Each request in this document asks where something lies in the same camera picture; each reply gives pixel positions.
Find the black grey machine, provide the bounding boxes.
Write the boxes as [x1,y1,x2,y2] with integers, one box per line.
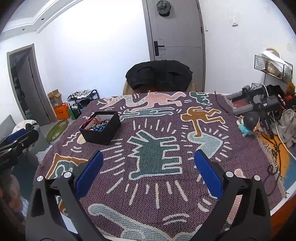
[228,84,282,140]

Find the orange bag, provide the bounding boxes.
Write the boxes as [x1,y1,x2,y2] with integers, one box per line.
[54,103,70,121]

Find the thin black cable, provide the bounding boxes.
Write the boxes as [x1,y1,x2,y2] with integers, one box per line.
[214,90,232,115]

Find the grey cloth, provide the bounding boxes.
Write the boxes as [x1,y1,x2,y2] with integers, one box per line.
[278,108,296,149]

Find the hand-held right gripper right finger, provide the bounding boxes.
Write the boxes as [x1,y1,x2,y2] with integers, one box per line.
[193,149,271,241]

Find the white cable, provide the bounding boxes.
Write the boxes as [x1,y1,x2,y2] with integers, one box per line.
[275,122,296,161]

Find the green floor mat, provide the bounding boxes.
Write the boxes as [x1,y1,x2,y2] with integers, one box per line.
[45,118,69,142]

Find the white bag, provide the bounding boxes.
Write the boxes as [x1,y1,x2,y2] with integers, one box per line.
[261,48,290,78]

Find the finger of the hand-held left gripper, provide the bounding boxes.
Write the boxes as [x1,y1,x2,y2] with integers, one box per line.
[5,128,27,142]
[0,130,40,154]

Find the dark green cap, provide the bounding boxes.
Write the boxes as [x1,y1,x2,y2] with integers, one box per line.
[157,0,172,17]

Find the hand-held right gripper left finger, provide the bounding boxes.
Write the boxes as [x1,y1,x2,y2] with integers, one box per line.
[25,150,104,241]

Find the person's left forearm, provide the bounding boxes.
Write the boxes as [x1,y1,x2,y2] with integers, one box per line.
[0,174,25,234]

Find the black jewelry box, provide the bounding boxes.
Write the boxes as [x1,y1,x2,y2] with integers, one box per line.
[79,111,122,146]

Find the blue-shirted doll figurine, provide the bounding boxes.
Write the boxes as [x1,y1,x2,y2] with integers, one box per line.
[238,112,261,138]

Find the grey seat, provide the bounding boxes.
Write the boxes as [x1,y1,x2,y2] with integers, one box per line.
[0,114,52,176]

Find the black door handle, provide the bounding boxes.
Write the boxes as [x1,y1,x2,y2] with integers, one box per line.
[154,41,165,56]

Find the clear plastic wrap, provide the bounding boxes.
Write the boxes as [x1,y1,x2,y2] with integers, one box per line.
[36,146,54,165]

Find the black garment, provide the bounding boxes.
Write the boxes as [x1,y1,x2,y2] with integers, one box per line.
[125,60,194,91]

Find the grey door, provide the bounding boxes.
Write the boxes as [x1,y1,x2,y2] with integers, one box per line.
[143,0,207,93]

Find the black shoe rack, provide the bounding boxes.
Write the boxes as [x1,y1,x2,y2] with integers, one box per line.
[67,89,100,117]

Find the white and black clothes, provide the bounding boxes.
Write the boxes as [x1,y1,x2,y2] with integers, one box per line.
[12,119,40,134]

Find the purple printed blanket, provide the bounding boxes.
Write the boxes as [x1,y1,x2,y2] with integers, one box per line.
[36,91,287,241]

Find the brown cardboard box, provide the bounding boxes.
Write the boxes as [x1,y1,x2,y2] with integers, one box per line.
[47,89,63,107]

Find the blue flower hair tie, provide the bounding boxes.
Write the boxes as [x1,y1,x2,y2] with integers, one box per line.
[89,123,107,132]

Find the grey side doorway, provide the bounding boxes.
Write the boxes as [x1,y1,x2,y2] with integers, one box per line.
[6,43,51,127]

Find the red string bracelet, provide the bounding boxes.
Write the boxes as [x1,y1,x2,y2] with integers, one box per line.
[82,117,100,128]

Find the black wire wall basket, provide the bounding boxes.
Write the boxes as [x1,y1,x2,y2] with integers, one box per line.
[254,54,293,84]

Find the orange plush toy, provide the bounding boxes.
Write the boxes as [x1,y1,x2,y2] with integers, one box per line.
[285,82,296,98]

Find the black looped cable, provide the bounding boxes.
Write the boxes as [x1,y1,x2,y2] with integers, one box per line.
[267,136,287,195]

